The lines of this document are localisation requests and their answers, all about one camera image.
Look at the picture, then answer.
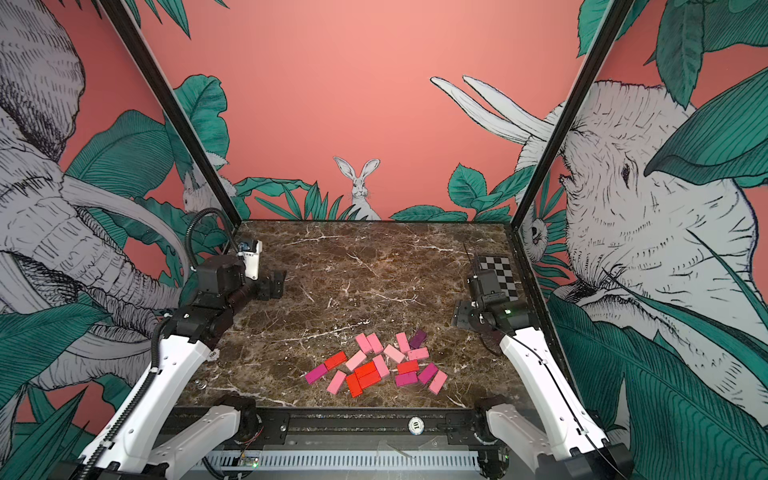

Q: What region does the magenta block lower right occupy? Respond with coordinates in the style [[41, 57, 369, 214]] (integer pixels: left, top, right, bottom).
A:
[[395, 372, 419, 387]]

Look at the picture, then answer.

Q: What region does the pink block right horizontal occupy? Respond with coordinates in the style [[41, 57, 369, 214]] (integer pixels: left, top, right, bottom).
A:
[[407, 347, 429, 361]]

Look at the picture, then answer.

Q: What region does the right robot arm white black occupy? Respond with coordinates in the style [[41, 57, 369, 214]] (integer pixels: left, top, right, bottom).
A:
[[453, 270, 634, 479]]

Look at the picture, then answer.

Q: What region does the magenta block far left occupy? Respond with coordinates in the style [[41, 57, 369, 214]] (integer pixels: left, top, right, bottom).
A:
[[305, 364, 328, 384]]

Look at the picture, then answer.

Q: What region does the red block bottom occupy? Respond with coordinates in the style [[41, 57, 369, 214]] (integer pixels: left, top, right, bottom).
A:
[[345, 373, 363, 398]]

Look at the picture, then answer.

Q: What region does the red block right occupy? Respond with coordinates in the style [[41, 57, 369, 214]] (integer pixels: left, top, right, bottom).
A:
[[397, 360, 419, 375]]

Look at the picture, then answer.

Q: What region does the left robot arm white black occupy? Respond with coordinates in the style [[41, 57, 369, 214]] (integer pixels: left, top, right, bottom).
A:
[[48, 251, 286, 479]]

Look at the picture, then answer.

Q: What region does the light pink block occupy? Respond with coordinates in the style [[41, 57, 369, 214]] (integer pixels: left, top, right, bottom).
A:
[[383, 345, 405, 364], [345, 350, 367, 372]]

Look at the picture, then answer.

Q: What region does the black frame post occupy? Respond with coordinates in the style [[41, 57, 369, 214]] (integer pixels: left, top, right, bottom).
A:
[[99, 0, 242, 230], [509, 0, 637, 230]]

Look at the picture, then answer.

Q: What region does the pink block top pair left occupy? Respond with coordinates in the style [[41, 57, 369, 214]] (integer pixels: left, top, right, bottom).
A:
[[355, 333, 373, 354]]

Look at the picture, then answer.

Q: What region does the pink block beside red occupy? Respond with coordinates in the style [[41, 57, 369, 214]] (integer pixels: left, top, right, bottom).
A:
[[372, 355, 390, 378]]

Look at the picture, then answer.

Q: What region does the pink block top pair right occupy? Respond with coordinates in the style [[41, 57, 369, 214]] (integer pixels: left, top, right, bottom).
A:
[[367, 333, 384, 355]]

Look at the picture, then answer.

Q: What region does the pink block pair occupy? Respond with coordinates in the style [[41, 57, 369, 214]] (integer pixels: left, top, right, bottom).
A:
[[355, 333, 373, 354], [367, 333, 384, 355]]

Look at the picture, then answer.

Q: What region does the light pink block edge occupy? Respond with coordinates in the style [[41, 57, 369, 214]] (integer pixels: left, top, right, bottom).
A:
[[428, 370, 447, 395]]

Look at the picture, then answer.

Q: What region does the black left frame post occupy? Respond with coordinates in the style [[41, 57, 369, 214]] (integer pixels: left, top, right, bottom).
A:
[[99, 0, 242, 230]]

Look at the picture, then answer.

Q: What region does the red block large center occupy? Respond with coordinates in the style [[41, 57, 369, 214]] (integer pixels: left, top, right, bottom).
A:
[[354, 361, 381, 390]]

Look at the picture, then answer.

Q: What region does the dark purple block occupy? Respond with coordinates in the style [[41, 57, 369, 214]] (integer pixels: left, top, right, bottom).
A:
[[409, 329, 427, 350]]

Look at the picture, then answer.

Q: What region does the white slotted cable duct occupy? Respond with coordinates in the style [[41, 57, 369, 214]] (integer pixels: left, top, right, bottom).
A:
[[206, 450, 480, 472]]

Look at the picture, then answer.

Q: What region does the red block upper left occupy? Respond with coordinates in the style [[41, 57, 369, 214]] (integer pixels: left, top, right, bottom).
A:
[[324, 351, 348, 371]]

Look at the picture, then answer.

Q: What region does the black white checkerboard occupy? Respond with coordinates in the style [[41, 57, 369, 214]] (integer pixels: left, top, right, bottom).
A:
[[475, 254, 520, 300]]

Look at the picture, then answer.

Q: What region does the magenta block tilted right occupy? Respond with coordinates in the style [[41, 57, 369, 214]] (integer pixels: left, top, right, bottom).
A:
[[418, 363, 439, 385]]

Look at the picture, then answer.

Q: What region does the black front rail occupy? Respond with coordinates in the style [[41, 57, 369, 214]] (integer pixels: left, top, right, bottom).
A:
[[158, 406, 607, 451]]

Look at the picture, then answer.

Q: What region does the black right frame post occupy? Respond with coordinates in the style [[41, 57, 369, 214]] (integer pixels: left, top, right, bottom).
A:
[[509, 0, 637, 230]]

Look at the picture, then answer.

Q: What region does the black corrugated cable hose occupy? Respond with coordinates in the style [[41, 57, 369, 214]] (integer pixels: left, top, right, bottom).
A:
[[184, 207, 240, 271]]

